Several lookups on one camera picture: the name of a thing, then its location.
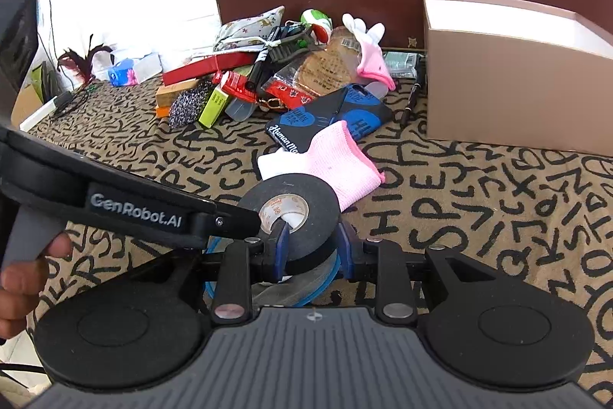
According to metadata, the pink and white knit glove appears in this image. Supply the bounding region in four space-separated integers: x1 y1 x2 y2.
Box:
257 120 386 213

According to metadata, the large clear biscuit packet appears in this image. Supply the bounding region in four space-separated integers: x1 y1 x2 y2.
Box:
275 46 360 99

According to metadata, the white patterned fabric pouch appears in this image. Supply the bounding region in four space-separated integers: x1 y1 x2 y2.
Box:
213 5 285 53

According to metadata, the green and white plastic device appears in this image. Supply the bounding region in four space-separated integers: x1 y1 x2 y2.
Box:
300 8 333 46

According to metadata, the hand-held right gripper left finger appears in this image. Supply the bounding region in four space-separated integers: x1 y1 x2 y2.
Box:
139 222 293 326

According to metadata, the sparkly grey scouring pad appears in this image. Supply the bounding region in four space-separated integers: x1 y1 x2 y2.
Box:
167 80 216 131

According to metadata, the black marker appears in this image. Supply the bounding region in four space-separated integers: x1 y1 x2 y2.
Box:
246 49 271 96

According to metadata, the beige cardboard box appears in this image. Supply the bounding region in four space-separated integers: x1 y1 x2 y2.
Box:
422 0 613 157

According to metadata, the grey disc with blue rim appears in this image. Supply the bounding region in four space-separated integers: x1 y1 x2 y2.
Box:
251 253 342 309

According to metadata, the black boxy object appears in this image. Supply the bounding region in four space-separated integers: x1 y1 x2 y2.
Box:
0 0 40 132

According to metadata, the person's left hand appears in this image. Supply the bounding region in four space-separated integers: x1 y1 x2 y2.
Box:
0 232 74 340

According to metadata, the white power strip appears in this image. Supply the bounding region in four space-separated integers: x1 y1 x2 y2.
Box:
19 92 72 132

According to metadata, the red and white tube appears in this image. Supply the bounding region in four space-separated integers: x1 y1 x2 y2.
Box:
212 70 259 100

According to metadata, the black tape roll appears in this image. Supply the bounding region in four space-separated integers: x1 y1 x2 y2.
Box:
238 173 342 283

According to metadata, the tan blanket with black letters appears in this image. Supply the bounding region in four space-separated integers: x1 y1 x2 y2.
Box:
19 49 613 405

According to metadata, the tan and orange box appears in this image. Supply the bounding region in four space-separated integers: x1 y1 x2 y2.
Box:
154 78 199 118

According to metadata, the black brush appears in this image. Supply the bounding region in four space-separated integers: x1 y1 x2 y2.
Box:
266 21 314 62

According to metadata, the green box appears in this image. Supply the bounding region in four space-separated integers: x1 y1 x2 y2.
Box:
198 84 231 128

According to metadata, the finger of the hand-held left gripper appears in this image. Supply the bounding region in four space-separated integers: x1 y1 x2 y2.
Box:
209 198 263 243

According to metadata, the long red box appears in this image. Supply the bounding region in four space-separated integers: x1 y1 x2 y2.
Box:
162 53 256 87

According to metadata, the blue and white tissue packet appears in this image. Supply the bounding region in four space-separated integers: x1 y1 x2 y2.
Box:
108 53 161 87

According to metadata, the black pen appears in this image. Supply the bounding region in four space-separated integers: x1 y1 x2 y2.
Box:
400 54 428 127

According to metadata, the brown cardboard piece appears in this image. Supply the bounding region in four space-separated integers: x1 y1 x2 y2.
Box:
10 78 44 127

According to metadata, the green wipe packet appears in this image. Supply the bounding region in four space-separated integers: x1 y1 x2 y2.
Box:
383 51 420 79

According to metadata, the red packet with black print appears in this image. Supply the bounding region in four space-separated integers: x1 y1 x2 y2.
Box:
261 76 312 110

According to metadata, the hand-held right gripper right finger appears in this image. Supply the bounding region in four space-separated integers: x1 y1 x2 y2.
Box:
336 222 500 324

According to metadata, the dark red feather duster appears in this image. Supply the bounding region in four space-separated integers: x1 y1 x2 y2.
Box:
56 34 113 91

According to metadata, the black packet with blue hearts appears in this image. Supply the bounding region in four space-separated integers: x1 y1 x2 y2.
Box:
266 83 393 153

